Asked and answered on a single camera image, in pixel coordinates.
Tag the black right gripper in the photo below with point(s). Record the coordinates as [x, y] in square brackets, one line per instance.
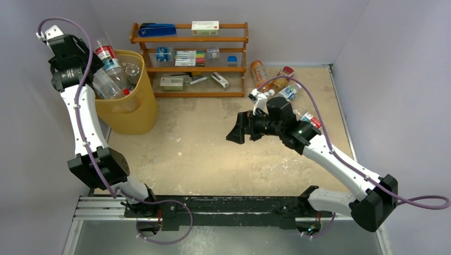
[248, 124]

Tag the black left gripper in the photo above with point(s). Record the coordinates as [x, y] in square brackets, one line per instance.
[84, 50]

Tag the blue label clear bottle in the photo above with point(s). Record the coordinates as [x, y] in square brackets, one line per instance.
[105, 87]

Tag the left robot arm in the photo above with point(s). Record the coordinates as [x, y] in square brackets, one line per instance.
[98, 166]

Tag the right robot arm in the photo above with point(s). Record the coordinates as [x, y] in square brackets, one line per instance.
[368, 201]

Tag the yellow plastic bin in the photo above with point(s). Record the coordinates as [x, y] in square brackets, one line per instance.
[136, 113]

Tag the white stapler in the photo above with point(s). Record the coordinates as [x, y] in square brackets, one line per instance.
[220, 79]

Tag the orange label bottle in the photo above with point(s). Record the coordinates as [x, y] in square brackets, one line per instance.
[261, 80]

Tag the red gold label bottle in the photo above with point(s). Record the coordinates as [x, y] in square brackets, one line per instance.
[276, 85]

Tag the blue green label white-cap bottle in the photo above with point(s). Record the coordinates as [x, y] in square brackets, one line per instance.
[289, 92]

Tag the red landscape label bottle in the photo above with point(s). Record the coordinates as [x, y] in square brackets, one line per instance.
[309, 118]

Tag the blue eraser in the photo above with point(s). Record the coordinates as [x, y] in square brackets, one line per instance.
[232, 60]

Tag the blue stapler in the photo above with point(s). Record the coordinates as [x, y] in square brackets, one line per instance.
[156, 29]

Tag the wooden shelf rack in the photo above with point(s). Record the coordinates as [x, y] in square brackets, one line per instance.
[232, 40]

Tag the marker pen set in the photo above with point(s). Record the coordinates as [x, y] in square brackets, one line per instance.
[189, 58]

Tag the blue tape dispenser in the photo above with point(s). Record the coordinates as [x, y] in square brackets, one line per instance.
[165, 54]

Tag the white red box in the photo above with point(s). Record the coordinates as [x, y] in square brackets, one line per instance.
[205, 28]

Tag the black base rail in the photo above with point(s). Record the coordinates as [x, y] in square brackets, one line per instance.
[174, 211]

